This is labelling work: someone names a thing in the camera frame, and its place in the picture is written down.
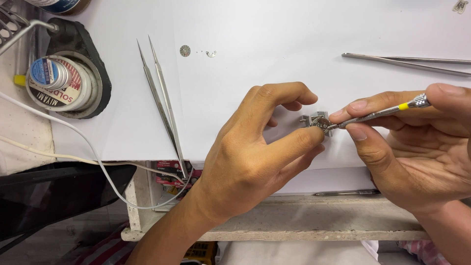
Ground person's left hand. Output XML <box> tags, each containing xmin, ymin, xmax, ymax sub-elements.
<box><xmin>192</xmin><ymin>82</ymin><xmax>327</xmax><ymax>224</ymax></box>

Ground person's right hand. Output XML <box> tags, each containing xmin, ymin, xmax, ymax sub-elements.
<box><xmin>328</xmin><ymin>83</ymin><xmax>471</xmax><ymax>215</ymax></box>

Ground yellow-banded metal screwdriver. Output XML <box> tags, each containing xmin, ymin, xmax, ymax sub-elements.
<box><xmin>326</xmin><ymin>93</ymin><xmax>432</xmax><ymax>131</ymax></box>

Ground metal watch movement holder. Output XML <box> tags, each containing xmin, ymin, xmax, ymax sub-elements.
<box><xmin>299</xmin><ymin>110</ymin><xmax>335</xmax><ymax>137</ymax></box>

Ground long pointed steel tweezers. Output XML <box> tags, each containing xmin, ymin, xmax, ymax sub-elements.
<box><xmin>136</xmin><ymin>35</ymin><xmax>189</xmax><ymax>180</ymax></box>

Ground red printed packet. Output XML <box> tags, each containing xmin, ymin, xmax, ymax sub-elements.
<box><xmin>155</xmin><ymin>160</ymin><xmax>203</xmax><ymax>201</ymax></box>

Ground dark metal pen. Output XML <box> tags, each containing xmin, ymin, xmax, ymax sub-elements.
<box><xmin>314</xmin><ymin>189</ymin><xmax>382</xmax><ymax>197</ymax></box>

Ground pink patterned cloth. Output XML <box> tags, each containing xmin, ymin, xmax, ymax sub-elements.
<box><xmin>397</xmin><ymin>240</ymin><xmax>451</xmax><ymax>265</ymax></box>

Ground round watch movement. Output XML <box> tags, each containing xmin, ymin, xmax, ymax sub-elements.
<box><xmin>311</xmin><ymin>116</ymin><xmax>330</xmax><ymax>132</ymax></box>

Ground grey stone ledge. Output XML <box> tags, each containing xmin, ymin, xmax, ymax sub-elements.
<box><xmin>121</xmin><ymin>162</ymin><xmax>431</xmax><ymax>242</ymax></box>

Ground white paper sheet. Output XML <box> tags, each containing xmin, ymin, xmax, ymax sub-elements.
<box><xmin>48</xmin><ymin>0</ymin><xmax>184</xmax><ymax>162</ymax></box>
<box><xmin>272</xmin><ymin>166</ymin><xmax>377</xmax><ymax>196</ymax></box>
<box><xmin>171</xmin><ymin>0</ymin><xmax>471</xmax><ymax>171</ymax></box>

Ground yellow plastic crate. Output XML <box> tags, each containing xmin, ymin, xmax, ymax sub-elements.
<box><xmin>183</xmin><ymin>241</ymin><xmax>218</xmax><ymax>265</ymax></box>

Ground white garment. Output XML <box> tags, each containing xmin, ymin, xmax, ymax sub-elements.
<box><xmin>217</xmin><ymin>241</ymin><xmax>379</xmax><ymax>265</ymax></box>

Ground blunt steel tweezers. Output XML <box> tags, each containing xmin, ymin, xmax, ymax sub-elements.
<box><xmin>341</xmin><ymin>53</ymin><xmax>471</xmax><ymax>78</ymax></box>

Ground red striped cloth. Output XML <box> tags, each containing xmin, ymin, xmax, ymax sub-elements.
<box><xmin>72</xmin><ymin>221</ymin><xmax>138</xmax><ymax>265</ymax></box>

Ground white round solder tin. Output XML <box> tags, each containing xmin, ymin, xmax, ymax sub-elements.
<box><xmin>26</xmin><ymin>55</ymin><xmax>100</xmax><ymax>112</ymax></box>

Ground black plastic cover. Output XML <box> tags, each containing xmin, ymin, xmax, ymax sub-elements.
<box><xmin>0</xmin><ymin>162</ymin><xmax>137</xmax><ymax>254</ymax></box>

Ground black soldering stand base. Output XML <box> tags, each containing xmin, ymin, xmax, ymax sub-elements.
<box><xmin>46</xmin><ymin>18</ymin><xmax>112</xmax><ymax>119</ymax></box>

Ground small blue-lidded tin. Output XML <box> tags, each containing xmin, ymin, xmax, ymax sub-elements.
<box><xmin>29</xmin><ymin>58</ymin><xmax>72</xmax><ymax>91</ymax></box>

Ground cream table cloth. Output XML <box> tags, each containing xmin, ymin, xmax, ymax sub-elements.
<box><xmin>0</xmin><ymin>35</ymin><xmax>56</xmax><ymax>176</ymax></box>

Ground dark round jar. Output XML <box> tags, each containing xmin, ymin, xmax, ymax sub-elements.
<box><xmin>24</xmin><ymin>0</ymin><xmax>92</xmax><ymax>16</ymax></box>

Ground metal coil iron holder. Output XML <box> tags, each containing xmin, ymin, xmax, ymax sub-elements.
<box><xmin>0</xmin><ymin>3</ymin><xmax>59</xmax><ymax>56</ymax></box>

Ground white cable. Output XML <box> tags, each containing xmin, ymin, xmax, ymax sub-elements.
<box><xmin>0</xmin><ymin>91</ymin><xmax>194</xmax><ymax>211</ymax></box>

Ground cream cable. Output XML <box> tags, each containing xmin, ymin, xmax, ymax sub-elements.
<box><xmin>0</xmin><ymin>135</ymin><xmax>186</xmax><ymax>185</ymax></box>

